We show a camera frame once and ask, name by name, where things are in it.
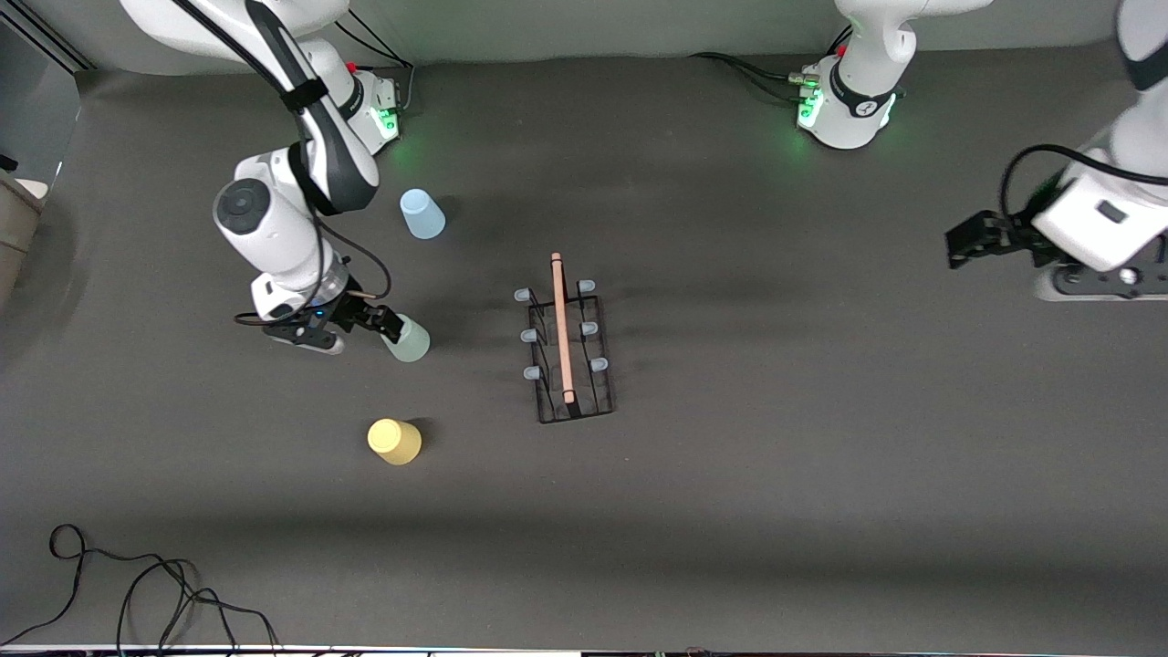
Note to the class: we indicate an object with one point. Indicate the dark grey table mat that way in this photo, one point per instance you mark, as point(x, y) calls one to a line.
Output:
point(730, 456)

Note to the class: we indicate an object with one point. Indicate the yellow plastic cup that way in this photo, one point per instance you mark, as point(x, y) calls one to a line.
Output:
point(394, 442)

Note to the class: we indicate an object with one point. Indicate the light blue plastic cup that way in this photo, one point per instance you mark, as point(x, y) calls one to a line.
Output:
point(422, 217)

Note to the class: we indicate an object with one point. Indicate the black frame rail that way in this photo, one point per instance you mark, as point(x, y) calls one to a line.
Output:
point(55, 42)

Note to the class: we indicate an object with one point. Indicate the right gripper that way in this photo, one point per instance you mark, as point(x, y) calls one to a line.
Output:
point(348, 312)

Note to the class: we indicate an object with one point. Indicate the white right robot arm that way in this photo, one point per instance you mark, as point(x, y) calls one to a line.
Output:
point(274, 228)

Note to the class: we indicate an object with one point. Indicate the beige box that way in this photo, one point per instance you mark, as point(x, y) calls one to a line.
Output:
point(23, 228)

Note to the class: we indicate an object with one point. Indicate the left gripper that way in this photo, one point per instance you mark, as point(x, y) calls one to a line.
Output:
point(1015, 234)

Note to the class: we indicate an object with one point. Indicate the pale green plastic cup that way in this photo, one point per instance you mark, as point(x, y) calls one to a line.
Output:
point(412, 342)

